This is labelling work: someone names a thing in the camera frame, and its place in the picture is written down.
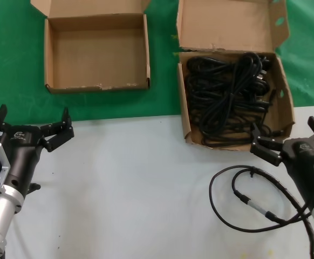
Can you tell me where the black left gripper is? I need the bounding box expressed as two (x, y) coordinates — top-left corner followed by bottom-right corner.
(0, 105), (74, 199)

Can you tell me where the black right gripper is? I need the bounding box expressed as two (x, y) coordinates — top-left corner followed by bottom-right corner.
(250, 115), (314, 214)

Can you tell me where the black power cable with plug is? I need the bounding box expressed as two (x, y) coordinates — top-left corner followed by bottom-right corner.
(200, 52), (271, 135)

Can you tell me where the shallow open cardboard box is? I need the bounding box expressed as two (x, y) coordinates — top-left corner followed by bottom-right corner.
(30, 0), (152, 94)

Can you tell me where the cardboard box with holed lid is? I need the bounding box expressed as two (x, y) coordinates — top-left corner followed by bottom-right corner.
(176, 0), (296, 151)

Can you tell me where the green cloth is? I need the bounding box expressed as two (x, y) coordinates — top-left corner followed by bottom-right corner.
(0, 0), (314, 127)

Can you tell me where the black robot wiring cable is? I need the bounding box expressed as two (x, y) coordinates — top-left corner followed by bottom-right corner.
(209, 165), (314, 259)

